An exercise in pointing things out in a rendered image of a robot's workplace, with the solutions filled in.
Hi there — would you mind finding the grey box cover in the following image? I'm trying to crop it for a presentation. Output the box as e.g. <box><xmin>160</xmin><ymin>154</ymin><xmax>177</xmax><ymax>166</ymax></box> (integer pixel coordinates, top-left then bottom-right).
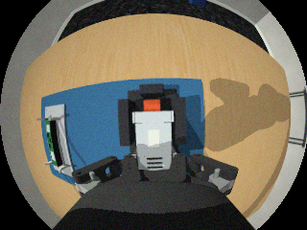
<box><xmin>132</xmin><ymin>111</ymin><xmax>174</xmax><ymax>171</ymax></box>

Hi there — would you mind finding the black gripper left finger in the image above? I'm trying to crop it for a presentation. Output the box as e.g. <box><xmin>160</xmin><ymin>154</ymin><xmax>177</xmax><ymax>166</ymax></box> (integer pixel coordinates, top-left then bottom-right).
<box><xmin>72</xmin><ymin>148</ymin><xmax>141</xmax><ymax>196</ymax></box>

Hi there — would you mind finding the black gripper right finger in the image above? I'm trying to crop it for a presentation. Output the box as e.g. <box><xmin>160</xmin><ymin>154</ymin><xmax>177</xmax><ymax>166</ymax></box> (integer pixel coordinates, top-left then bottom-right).
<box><xmin>166</xmin><ymin>147</ymin><xmax>239</xmax><ymax>196</ymax></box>

